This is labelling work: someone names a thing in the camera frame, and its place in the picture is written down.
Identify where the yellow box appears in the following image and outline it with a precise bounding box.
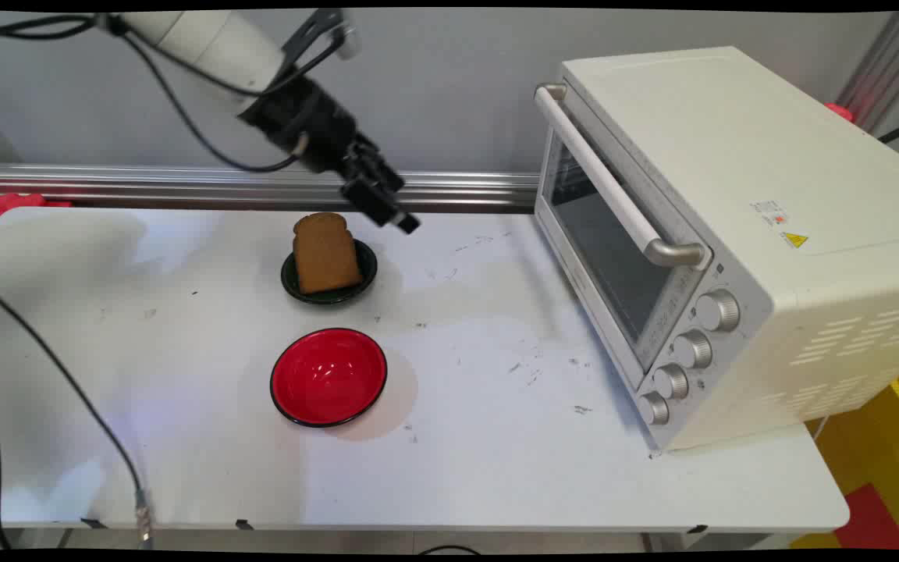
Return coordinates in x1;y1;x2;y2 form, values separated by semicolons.
791;357;899;552

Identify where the silver oven knob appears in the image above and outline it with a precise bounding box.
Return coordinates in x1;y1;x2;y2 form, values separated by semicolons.
636;389;671;427
695;289;741;333
652;362;690;401
672;329;714;370

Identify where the aluminium profile rail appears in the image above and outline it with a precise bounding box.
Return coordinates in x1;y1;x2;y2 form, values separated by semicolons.
0;162;544;215

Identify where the brown toast slice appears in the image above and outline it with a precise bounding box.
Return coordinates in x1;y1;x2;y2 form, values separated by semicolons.
292;212;364;296

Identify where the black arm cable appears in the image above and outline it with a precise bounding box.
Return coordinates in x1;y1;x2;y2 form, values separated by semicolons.
112;30;311;174
0;13;112;44

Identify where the black cable with metal plug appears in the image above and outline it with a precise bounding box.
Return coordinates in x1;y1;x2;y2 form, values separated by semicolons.
0;276;155;549

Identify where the dark green plate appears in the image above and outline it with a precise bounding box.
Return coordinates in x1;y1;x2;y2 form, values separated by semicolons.
280;237;379;306

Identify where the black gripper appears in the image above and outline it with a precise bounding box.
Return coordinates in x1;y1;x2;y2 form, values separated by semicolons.
237;74;423;236

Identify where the red bowl with black rim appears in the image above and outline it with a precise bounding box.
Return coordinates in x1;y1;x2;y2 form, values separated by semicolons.
269;327;389;429

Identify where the aluminium profile post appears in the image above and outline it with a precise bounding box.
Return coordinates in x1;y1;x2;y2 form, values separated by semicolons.
834;11;899;135

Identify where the glass oven door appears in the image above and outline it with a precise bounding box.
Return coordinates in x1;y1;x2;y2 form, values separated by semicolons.
535;84;714;393

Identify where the red floor mat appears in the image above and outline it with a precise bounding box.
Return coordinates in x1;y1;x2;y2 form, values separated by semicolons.
834;482;899;552

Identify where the white toaster oven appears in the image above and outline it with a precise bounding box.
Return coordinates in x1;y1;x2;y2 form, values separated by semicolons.
533;45;899;453

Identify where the white oven door handle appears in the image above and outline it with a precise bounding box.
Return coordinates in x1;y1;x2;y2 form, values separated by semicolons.
534;82;712;271

